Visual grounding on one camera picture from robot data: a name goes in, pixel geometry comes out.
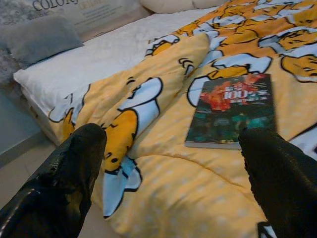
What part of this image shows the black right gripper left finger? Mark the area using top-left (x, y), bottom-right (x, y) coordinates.
top-left (0, 123), bottom-right (107, 238)

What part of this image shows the yellow cartoon egg duvet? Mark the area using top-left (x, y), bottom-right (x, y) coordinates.
top-left (48, 0), bottom-right (317, 238)

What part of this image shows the grey plush pillow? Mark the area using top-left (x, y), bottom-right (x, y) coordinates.
top-left (6, 14), bottom-right (85, 69)

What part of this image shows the dark red-green cover book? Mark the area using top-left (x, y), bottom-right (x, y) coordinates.
top-left (184, 73), bottom-right (277, 150)

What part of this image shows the white quilted mattress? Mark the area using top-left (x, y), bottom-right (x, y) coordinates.
top-left (13, 6), bottom-right (223, 147)

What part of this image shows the printed lettering padded headboard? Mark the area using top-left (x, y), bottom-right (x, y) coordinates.
top-left (0, 0), bottom-right (152, 85)

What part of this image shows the cream knotted bolster pillow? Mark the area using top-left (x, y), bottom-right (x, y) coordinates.
top-left (138, 0), bottom-right (228, 14)

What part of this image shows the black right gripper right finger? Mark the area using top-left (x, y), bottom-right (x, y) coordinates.
top-left (238, 127), bottom-right (317, 238)

